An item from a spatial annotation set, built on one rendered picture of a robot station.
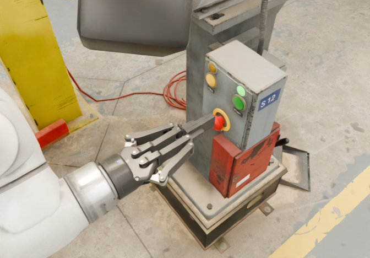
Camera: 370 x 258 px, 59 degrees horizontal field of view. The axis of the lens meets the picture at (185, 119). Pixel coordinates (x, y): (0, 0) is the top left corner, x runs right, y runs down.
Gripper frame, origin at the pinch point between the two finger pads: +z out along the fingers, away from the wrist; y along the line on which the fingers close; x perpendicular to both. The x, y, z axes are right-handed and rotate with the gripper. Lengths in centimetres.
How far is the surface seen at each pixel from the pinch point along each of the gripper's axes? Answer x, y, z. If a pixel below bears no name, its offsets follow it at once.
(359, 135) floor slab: -107, -3, 133
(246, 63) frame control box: 5.0, -4.4, 16.3
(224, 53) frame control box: 5.0, -9.8, 14.9
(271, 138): -48, -9, 45
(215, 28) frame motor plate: 4.1, -19.6, 20.7
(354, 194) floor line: -107, 19, 96
